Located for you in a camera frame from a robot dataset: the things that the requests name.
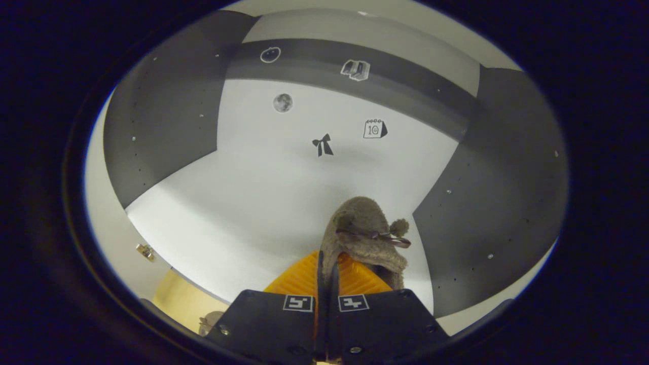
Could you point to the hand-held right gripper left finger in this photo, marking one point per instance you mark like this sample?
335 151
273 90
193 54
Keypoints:
263 324

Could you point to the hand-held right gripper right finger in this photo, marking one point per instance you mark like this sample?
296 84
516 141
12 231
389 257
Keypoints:
385 324

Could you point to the white shoe cabinet door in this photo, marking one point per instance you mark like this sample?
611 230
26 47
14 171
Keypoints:
109 218
466 318

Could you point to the white shoe cabinet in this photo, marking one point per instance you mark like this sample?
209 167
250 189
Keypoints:
284 182

